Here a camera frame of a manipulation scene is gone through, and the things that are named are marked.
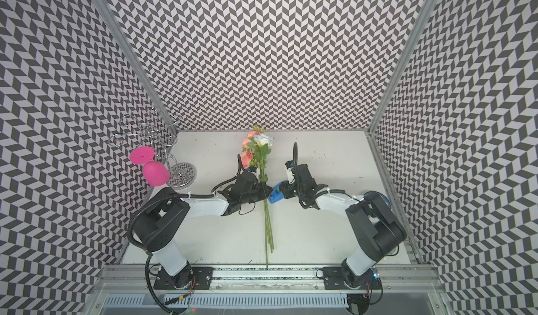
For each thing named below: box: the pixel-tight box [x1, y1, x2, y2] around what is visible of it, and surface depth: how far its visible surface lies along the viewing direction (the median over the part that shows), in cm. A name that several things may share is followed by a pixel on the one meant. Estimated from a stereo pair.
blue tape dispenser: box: [267, 181, 284, 204], surface depth 92 cm
